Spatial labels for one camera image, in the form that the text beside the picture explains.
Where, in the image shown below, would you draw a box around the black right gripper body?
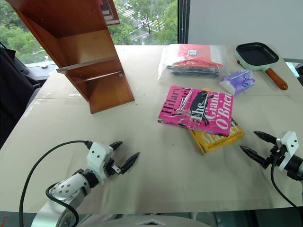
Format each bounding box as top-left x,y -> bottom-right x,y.
262,143 -> 287,170

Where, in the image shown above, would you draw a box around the purple tissue pack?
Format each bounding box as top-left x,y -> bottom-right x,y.
218,69 -> 257,96

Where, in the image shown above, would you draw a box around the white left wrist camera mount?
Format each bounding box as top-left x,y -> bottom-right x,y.
86,141 -> 115,185

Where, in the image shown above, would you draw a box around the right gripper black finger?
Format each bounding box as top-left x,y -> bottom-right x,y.
253,131 -> 277,144
239,145 -> 268,169

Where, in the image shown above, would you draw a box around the yellow paperback book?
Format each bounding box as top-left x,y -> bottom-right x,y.
188,87 -> 246,156

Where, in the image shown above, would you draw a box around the grey rounded robot body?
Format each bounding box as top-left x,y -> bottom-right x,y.
78,214 -> 214,227

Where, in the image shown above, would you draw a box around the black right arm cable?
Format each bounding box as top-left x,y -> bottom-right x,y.
270,146 -> 303,213

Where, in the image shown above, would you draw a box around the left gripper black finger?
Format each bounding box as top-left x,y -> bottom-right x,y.
109,141 -> 124,152
119,152 -> 140,175

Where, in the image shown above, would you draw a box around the black chair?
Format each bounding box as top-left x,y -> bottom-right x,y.
0,42 -> 46,150

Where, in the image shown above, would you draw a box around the pink paperback book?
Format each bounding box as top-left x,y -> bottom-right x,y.
157,85 -> 235,138

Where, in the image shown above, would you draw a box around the clear plastic bag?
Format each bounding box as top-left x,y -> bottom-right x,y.
157,44 -> 228,83

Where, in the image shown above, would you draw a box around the brown wooden bookshelf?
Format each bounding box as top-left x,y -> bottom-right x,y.
5,0 -> 135,114

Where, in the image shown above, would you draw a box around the dark object beside table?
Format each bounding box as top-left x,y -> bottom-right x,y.
294,62 -> 303,86

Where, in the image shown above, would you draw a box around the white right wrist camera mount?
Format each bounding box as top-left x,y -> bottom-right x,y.
276,131 -> 299,172

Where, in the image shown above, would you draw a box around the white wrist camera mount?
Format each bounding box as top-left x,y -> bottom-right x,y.
276,131 -> 299,172
86,141 -> 115,185

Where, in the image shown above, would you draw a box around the green pan with wooden handle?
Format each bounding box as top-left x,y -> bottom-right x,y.
235,42 -> 288,91

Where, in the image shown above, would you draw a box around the black items in bag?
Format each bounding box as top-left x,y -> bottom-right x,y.
166,64 -> 221,78

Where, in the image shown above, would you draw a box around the red packet in bag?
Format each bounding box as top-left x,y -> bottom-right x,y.
173,44 -> 223,70

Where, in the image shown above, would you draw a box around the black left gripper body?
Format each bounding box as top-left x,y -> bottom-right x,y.
103,157 -> 123,177

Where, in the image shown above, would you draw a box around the black window frame post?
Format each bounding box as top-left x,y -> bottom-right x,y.
177,0 -> 190,45

